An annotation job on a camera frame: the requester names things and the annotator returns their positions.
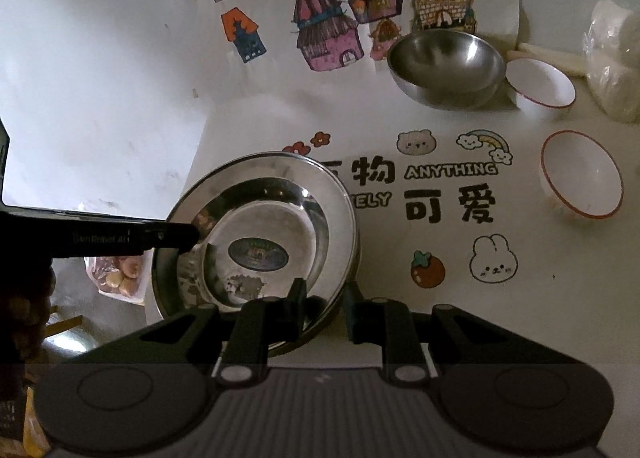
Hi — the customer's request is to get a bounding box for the person's left hand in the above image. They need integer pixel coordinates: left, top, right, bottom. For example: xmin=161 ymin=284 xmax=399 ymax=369
xmin=0 ymin=259 xmax=56 ymax=364

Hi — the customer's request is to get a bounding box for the stainless steel bowl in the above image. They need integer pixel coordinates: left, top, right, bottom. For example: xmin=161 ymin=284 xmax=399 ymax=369
xmin=387 ymin=32 xmax=507 ymax=110

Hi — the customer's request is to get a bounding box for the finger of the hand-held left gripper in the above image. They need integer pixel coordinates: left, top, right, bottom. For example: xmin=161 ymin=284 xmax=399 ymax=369
xmin=125 ymin=221 xmax=199 ymax=252

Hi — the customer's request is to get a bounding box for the bag of round snacks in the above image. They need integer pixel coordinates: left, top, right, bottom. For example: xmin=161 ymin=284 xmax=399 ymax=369
xmin=84 ymin=254 xmax=152 ymax=307

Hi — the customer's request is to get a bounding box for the white bowl with red rim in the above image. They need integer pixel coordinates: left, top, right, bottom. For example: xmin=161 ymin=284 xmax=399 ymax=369
xmin=506 ymin=58 xmax=577 ymax=122
xmin=540 ymin=130 xmax=624 ymax=220

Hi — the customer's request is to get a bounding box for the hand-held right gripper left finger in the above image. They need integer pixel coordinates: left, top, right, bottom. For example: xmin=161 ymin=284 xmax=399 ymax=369
xmin=100 ymin=278 xmax=307 ymax=387

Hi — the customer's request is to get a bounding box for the wooden frame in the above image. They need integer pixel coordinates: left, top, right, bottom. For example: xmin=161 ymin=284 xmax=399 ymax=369
xmin=44 ymin=305 xmax=84 ymax=340

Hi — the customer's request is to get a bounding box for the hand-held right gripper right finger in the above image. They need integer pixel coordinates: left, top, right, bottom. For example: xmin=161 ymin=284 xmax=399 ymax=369
xmin=344 ymin=282 xmax=566 ymax=385

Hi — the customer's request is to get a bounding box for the clear plastic bag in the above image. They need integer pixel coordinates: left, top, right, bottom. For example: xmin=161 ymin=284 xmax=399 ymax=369
xmin=582 ymin=0 xmax=640 ymax=125

